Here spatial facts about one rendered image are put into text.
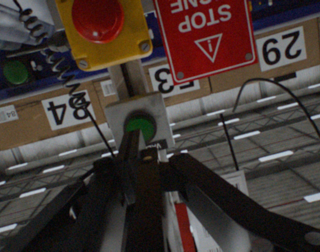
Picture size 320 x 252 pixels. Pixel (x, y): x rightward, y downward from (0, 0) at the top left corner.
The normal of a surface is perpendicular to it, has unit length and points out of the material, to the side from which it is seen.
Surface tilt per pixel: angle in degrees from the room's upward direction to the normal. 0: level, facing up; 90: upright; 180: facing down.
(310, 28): 91
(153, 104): 90
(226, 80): 90
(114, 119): 90
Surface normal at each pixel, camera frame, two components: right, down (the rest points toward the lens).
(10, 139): 0.04, 0.24
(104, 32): 0.22, 0.68
